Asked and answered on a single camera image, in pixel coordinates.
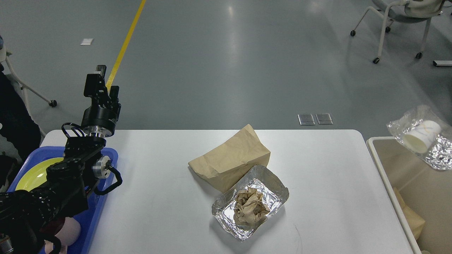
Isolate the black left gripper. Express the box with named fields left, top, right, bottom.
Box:
left=81, top=65, right=121, bottom=138

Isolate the foil tray with cup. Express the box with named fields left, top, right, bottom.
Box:
left=386, top=105, right=452, bottom=171

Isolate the grey bar on floor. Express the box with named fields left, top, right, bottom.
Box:
left=433, top=60, right=452, bottom=67

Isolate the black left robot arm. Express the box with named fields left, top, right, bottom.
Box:
left=1, top=65, right=123, bottom=254

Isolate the metal floor plate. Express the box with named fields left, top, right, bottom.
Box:
left=297, top=114, right=315, bottom=126
left=315, top=114, right=334, bottom=125

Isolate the beige plastic bin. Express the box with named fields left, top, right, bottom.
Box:
left=367, top=137, right=452, bottom=254

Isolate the left metal floor plate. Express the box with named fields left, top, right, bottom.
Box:
left=297, top=114, right=315, bottom=126

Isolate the blue plastic tray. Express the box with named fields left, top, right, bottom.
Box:
left=1, top=144, right=122, bottom=254

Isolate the crumpled brown paper ball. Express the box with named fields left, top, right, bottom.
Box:
left=233, top=187, right=270, bottom=226

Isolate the right metal floor plate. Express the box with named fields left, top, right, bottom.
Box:
left=315, top=114, right=334, bottom=125

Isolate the seated person in dark clothes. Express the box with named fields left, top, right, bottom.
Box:
left=0, top=36, right=41, bottom=192

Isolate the pink mug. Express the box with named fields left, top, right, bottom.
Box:
left=41, top=217, right=81, bottom=254

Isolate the yellow plastic plate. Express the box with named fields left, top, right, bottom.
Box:
left=16, top=157, right=63, bottom=191

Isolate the white paper cup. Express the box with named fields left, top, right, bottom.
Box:
left=402, top=120, right=442, bottom=154

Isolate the small brown paper bag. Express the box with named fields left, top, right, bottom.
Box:
left=393, top=187, right=426, bottom=240

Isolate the foil tray with paper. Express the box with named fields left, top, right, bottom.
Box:
left=212, top=165, right=289, bottom=241

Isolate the white wheeled chair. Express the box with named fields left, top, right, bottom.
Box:
left=350, top=0, right=445, bottom=64

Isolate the large brown paper bag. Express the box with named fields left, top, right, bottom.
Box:
left=188, top=124, right=271, bottom=193

